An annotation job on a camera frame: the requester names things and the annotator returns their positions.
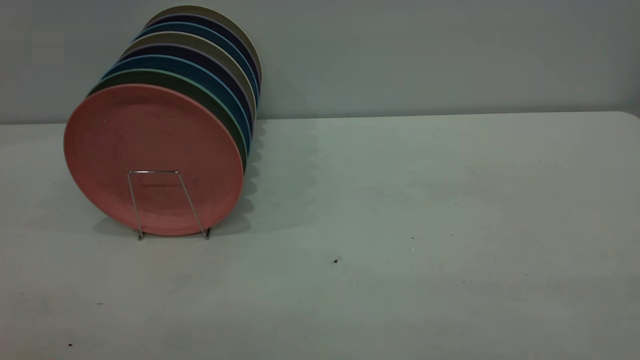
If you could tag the beige round plate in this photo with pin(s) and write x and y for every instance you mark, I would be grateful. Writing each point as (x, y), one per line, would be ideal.
(200, 9)
(185, 37)

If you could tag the dark purple round plate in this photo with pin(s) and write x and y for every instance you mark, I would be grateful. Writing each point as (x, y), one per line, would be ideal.
(200, 18)
(175, 49)

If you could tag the pink round plate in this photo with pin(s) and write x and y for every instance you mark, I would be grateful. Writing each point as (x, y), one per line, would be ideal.
(150, 160)

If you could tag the green round plate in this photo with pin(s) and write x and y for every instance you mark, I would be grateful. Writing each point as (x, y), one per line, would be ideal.
(160, 76)

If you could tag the blue round plate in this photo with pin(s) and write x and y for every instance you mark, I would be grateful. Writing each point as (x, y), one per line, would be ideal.
(190, 26)
(165, 61)

